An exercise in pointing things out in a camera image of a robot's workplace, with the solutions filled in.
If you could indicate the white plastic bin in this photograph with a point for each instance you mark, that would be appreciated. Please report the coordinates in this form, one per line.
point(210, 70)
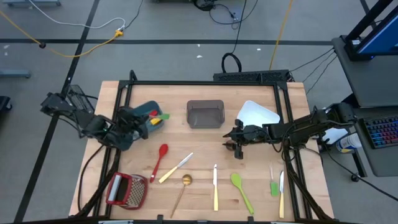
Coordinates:
point(258, 113)

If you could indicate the green silicone spoon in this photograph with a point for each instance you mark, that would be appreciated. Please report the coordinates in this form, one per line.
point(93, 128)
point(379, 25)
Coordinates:
point(236, 180)

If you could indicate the blue-screen monitor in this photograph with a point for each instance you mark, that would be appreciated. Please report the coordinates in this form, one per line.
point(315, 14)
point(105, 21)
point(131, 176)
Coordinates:
point(384, 37)

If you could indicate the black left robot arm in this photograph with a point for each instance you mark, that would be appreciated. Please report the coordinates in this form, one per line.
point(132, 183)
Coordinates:
point(93, 124)

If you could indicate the brown wooden spoon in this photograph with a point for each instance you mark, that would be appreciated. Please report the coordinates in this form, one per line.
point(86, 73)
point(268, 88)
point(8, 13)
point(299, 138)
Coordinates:
point(230, 145)

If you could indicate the red silicone spoon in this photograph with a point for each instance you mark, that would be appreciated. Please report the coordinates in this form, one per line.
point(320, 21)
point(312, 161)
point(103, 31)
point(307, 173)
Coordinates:
point(162, 150)

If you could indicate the red metal box grater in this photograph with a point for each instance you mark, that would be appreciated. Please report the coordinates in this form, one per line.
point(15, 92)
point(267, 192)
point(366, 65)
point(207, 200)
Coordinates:
point(127, 189)

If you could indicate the black metal table frame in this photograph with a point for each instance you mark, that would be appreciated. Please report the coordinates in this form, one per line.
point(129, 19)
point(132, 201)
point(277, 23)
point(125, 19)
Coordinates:
point(202, 83)

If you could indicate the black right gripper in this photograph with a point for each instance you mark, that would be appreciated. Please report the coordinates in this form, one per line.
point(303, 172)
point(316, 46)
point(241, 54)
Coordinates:
point(252, 133)

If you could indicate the white paper sheet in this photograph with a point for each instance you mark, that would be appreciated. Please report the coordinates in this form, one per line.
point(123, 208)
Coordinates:
point(334, 135)

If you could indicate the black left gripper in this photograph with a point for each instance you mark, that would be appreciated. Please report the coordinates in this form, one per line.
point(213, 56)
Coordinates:
point(130, 121)

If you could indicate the black monitor stand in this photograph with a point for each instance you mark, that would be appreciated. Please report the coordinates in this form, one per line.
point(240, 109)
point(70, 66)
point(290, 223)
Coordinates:
point(351, 49)

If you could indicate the backlit black keyboard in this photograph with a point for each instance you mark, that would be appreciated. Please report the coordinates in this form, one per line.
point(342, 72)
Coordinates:
point(382, 132)

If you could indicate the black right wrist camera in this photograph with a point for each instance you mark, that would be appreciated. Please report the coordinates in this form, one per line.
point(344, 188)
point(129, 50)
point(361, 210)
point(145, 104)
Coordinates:
point(238, 152)

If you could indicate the black caster wheel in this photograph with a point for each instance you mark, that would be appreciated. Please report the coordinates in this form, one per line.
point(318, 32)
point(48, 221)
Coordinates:
point(4, 104)
point(356, 178)

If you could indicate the teal plastic bin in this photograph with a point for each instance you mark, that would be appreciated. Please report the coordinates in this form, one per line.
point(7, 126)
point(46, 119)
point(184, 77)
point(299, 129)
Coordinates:
point(149, 105)

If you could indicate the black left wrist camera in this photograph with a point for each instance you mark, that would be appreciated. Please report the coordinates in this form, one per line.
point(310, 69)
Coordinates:
point(145, 131)

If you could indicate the red spatula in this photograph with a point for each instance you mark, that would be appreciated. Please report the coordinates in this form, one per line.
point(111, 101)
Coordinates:
point(153, 112)

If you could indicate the black perforated box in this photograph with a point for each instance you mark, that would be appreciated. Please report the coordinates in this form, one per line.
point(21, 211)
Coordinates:
point(248, 76)

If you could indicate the grey side desk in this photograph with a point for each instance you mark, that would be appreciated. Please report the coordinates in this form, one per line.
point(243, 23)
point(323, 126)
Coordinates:
point(367, 81)

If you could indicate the gold metal spoon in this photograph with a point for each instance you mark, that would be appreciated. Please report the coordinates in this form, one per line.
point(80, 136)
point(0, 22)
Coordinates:
point(186, 179)

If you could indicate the grey metal floor bar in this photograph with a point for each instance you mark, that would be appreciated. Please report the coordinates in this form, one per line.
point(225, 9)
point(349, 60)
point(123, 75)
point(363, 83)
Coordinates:
point(15, 73)
point(31, 2)

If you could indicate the grey keyboard tray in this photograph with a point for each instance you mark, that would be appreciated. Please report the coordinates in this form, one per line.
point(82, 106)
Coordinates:
point(385, 161)

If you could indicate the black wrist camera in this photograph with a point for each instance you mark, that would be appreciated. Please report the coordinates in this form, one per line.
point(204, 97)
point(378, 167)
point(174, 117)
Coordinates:
point(145, 131)
point(238, 152)

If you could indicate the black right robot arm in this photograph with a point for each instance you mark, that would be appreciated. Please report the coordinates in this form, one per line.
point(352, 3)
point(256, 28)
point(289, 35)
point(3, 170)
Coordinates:
point(298, 127)

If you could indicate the yellow spatula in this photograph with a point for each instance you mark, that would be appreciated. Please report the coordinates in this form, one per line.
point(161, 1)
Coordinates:
point(155, 121)

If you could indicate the grey translucent plastic bin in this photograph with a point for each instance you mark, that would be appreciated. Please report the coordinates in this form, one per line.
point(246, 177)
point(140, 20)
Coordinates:
point(205, 115)

